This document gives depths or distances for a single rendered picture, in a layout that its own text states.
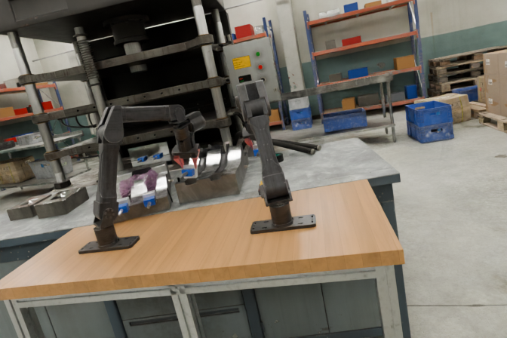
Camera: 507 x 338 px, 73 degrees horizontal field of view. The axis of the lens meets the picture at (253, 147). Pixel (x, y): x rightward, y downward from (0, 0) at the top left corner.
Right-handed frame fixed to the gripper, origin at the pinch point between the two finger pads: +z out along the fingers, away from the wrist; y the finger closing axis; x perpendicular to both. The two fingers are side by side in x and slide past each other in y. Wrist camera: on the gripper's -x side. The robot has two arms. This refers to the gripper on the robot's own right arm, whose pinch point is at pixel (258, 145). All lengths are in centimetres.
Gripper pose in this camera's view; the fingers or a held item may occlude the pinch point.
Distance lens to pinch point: 151.2
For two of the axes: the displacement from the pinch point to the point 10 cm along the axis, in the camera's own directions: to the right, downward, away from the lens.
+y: -9.8, 1.9, 1.1
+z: 2.2, 7.6, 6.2
